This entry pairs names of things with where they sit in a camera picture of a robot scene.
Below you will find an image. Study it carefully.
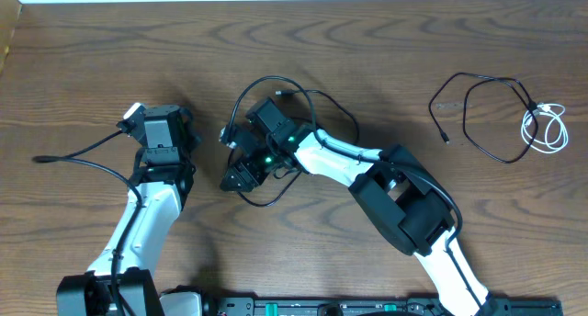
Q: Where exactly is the black USB cable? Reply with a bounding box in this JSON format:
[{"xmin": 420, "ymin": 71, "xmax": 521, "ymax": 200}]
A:
[
  {"xmin": 227, "ymin": 88, "xmax": 361, "ymax": 209},
  {"xmin": 427, "ymin": 72, "xmax": 541, "ymax": 164}
]

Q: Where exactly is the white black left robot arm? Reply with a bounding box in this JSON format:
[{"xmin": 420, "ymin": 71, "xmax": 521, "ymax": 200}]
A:
[{"xmin": 56, "ymin": 103, "xmax": 201, "ymax": 315}]

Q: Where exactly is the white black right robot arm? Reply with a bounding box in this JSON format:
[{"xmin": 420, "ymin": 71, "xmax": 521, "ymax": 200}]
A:
[{"xmin": 220, "ymin": 98, "xmax": 492, "ymax": 315}]

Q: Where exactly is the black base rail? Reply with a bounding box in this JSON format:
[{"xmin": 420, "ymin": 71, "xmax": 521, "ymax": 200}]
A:
[{"xmin": 160, "ymin": 297, "xmax": 564, "ymax": 316}]

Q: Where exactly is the white USB cable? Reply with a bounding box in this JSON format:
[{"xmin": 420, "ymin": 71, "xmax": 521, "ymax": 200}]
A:
[{"xmin": 520, "ymin": 102, "xmax": 570, "ymax": 155}]

